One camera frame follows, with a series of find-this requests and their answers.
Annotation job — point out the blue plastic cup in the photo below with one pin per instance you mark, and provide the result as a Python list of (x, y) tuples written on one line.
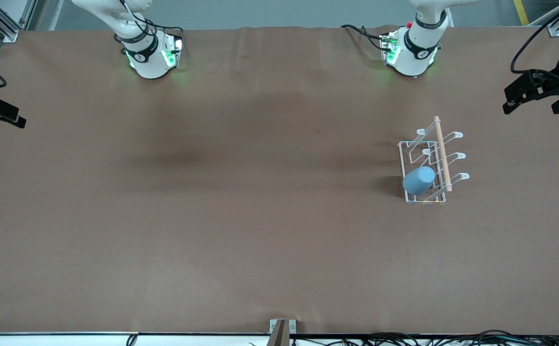
[(419, 181)]

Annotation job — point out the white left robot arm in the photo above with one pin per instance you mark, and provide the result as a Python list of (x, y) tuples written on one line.
[(414, 60)]

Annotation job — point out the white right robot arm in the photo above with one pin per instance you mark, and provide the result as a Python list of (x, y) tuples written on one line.
[(147, 65)]

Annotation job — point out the metal bracket plate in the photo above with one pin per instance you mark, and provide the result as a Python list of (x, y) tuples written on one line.
[(291, 326)]

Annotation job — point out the aluminium frame profile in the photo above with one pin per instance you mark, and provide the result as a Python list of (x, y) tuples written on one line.
[(1, 21), (555, 26)]

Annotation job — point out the brown post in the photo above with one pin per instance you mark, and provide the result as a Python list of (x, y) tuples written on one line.
[(278, 336)]

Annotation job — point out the brown table cover sheet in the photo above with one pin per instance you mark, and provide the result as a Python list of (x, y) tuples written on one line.
[(260, 216)]

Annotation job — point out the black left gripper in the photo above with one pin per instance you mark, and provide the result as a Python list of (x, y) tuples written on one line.
[(550, 81)]

